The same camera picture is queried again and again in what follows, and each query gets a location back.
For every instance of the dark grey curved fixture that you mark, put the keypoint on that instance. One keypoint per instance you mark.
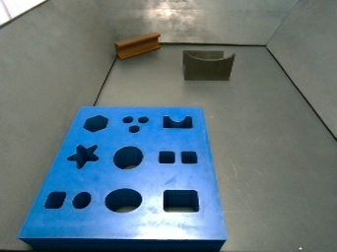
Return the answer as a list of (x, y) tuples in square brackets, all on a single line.
[(206, 65)]

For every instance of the brown arch block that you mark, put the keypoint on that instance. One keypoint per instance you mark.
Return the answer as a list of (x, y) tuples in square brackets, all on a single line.
[(138, 45)]

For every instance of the blue shape-sorting board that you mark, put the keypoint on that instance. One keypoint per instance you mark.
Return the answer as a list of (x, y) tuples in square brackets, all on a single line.
[(131, 185)]

